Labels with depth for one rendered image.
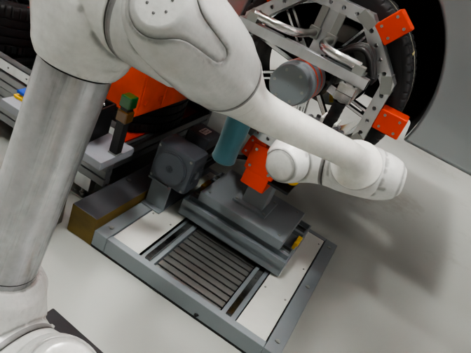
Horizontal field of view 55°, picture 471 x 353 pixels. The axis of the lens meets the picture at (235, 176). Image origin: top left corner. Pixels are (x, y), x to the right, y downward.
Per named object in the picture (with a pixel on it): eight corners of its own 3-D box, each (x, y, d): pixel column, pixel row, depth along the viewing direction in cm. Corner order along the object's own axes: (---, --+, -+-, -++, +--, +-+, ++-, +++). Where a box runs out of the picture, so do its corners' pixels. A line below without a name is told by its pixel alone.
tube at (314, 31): (317, 40, 146) (331, 8, 140) (298, 45, 129) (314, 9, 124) (270, 17, 150) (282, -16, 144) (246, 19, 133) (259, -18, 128)
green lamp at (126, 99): (136, 108, 141) (139, 97, 139) (128, 111, 138) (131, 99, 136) (126, 102, 142) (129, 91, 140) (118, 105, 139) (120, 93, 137)
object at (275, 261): (303, 239, 215) (312, 223, 210) (277, 278, 184) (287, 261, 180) (216, 185, 226) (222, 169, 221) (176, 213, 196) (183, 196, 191)
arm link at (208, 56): (287, 52, 57) (208, 4, 62) (243, -36, 40) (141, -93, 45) (223, 136, 58) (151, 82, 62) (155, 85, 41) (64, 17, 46)
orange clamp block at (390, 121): (374, 122, 153) (399, 134, 151) (370, 127, 146) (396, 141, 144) (385, 103, 150) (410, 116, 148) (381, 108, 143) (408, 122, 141)
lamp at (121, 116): (132, 122, 144) (135, 111, 142) (124, 125, 140) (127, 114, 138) (122, 116, 145) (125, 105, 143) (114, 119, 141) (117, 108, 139)
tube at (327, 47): (373, 68, 141) (390, 36, 136) (361, 77, 125) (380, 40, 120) (322, 43, 145) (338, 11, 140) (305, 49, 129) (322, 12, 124)
